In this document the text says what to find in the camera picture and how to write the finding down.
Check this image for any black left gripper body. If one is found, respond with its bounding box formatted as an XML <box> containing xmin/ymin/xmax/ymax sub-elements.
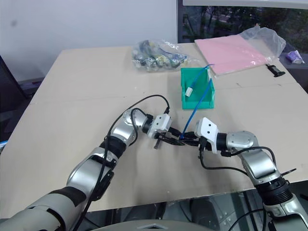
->
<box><xmin>154</xmin><ymin>128</ymin><xmax>176</xmax><ymax>150</ymax></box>

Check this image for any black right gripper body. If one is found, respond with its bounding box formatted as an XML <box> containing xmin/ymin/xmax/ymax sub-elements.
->
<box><xmin>188</xmin><ymin>131</ymin><xmax>205</xmax><ymax>153</ymax></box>

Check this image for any blue cable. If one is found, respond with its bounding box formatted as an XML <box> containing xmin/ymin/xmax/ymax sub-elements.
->
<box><xmin>180</xmin><ymin>63</ymin><xmax>216</xmax><ymax>141</ymax></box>

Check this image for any green plastic bin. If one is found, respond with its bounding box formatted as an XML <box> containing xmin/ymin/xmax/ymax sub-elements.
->
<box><xmin>180</xmin><ymin>67</ymin><xmax>216</xmax><ymax>110</ymax></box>

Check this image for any brown cardboard table cover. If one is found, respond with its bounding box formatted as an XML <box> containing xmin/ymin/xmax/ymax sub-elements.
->
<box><xmin>0</xmin><ymin>42</ymin><xmax>308</xmax><ymax>220</ymax></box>

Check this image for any pink foam sheet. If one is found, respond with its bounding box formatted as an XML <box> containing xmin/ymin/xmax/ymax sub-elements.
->
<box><xmin>194</xmin><ymin>34</ymin><xmax>273</xmax><ymax>78</ymax></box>

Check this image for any small black clamp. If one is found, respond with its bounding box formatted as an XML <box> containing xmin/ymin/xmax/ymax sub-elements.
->
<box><xmin>266</xmin><ymin>63</ymin><xmax>286</xmax><ymax>78</ymax></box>

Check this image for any clear plastic bag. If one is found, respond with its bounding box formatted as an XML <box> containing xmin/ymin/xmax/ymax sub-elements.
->
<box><xmin>240</xmin><ymin>26</ymin><xmax>287</xmax><ymax>64</ymax></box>

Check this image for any purple patterned object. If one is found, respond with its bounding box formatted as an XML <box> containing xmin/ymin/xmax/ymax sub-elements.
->
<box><xmin>286</xmin><ymin>50</ymin><xmax>304</xmax><ymax>64</ymax></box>

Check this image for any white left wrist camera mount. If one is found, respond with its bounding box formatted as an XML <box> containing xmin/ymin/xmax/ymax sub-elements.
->
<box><xmin>147</xmin><ymin>114</ymin><xmax>172</xmax><ymax>139</ymax></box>

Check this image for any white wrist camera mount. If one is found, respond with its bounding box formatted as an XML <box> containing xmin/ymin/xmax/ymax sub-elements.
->
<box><xmin>194</xmin><ymin>117</ymin><xmax>220</xmax><ymax>154</ymax></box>
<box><xmin>147</xmin><ymin>114</ymin><xmax>172</xmax><ymax>139</ymax></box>

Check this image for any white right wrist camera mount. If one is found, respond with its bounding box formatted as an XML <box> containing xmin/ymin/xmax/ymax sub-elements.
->
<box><xmin>194</xmin><ymin>117</ymin><xmax>220</xmax><ymax>154</ymax></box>

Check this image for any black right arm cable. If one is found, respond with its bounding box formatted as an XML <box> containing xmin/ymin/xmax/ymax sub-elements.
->
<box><xmin>198</xmin><ymin>136</ymin><xmax>277</xmax><ymax>231</ymax></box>

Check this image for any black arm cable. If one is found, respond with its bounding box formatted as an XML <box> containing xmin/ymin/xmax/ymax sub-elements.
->
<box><xmin>198</xmin><ymin>136</ymin><xmax>277</xmax><ymax>231</ymax></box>
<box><xmin>72</xmin><ymin>94</ymin><xmax>171</xmax><ymax>231</ymax></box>

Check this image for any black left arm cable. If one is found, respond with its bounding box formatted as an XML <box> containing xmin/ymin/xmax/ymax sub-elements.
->
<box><xmin>72</xmin><ymin>94</ymin><xmax>171</xmax><ymax>231</ymax></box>

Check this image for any clear bag of cables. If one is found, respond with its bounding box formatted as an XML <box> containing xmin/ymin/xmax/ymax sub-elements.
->
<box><xmin>131</xmin><ymin>39</ymin><xmax>190</xmax><ymax>73</ymax></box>

